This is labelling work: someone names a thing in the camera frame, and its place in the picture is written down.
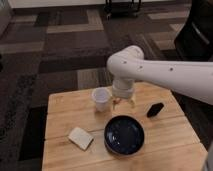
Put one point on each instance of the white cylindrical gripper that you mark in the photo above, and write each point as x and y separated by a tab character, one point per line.
123	88

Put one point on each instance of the black eraser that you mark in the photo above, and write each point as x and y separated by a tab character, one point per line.
155	109

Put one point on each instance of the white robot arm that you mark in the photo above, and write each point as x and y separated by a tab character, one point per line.
192	79

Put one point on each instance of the white sponge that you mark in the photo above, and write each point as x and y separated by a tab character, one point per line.
80	137

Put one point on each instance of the white plastic cup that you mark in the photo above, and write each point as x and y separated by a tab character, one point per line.
101	97

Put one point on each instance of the dark blue bowl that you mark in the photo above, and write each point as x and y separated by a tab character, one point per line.
123	135

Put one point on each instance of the black office chair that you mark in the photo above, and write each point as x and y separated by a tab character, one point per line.
195	40

